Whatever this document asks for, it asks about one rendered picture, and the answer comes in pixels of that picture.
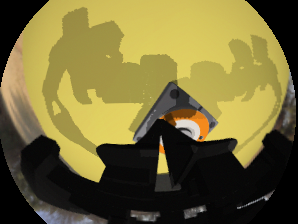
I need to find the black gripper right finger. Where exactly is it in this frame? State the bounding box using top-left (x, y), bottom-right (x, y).
top-left (160, 119), bottom-right (238, 189)

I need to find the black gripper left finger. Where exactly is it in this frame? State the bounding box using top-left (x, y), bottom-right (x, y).
top-left (96, 119), bottom-right (161, 186)

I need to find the orange round plate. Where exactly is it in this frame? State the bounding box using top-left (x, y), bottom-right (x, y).
top-left (158, 107), bottom-right (209, 155)

